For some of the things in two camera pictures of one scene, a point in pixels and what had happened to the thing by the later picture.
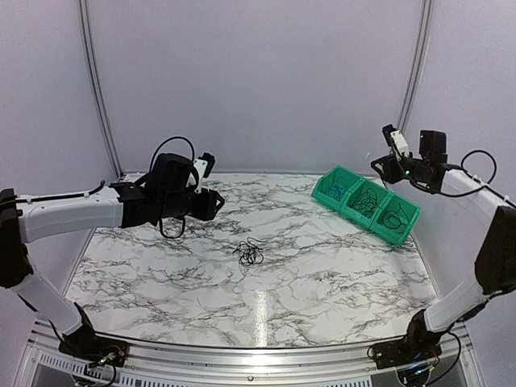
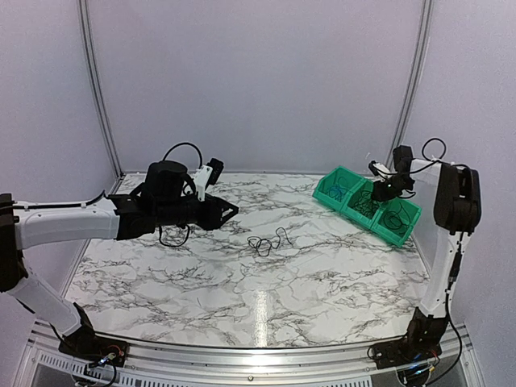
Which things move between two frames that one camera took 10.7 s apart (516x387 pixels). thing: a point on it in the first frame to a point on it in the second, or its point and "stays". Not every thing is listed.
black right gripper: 389,174 to 380,195
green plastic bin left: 332,188 stays
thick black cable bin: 396,219 stays
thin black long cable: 368,203 stays
